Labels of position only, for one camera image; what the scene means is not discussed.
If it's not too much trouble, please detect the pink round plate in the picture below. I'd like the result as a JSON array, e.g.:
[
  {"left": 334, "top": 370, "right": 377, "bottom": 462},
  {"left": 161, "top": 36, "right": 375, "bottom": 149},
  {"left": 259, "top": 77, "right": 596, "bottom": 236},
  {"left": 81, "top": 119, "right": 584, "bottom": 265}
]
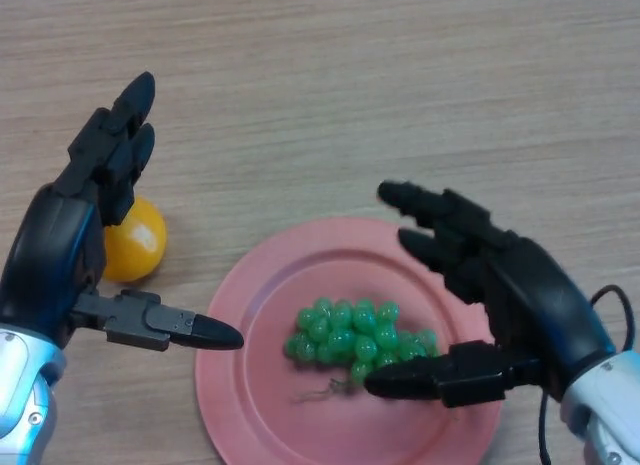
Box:
[{"left": 193, "top": 216, "right": 504, "bottom": 465}]

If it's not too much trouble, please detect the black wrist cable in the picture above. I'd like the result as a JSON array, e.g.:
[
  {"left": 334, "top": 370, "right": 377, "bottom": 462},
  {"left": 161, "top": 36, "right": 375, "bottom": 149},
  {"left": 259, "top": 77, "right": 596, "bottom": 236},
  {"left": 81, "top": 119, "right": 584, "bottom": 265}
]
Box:
[{"left": 537, "top": 284, "right": 636, "bottom": 465}]

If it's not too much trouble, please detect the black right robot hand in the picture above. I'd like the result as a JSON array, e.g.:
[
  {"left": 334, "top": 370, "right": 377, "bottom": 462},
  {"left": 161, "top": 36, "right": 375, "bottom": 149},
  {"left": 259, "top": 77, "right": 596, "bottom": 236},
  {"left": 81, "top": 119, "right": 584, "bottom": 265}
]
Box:
[{"left": 363, "top": 179, "right": 617, "bottom": 410}]

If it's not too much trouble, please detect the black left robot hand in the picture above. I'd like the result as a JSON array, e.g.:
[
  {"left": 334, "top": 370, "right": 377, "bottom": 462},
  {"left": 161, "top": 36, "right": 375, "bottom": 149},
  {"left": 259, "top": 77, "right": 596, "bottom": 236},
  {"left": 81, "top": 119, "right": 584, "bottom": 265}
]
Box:
[{"left": 0, "top": 70, "right": 245, "bottom": 353}]

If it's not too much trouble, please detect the green grapes bunch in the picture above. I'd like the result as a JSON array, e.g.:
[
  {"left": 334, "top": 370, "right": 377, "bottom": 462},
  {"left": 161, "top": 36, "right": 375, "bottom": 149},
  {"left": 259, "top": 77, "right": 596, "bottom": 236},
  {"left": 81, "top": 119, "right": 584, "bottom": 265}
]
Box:
[{"left": 283, "top": 297, "right": 441, "bottom": 405}]

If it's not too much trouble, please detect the orange yellow pear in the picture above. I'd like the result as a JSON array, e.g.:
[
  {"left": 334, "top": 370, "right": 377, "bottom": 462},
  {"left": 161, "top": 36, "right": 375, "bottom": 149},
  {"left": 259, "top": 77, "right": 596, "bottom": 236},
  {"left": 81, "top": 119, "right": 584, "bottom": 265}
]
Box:
[{"left": 102, "top": 195, "right": 168, "bottom": 284}]

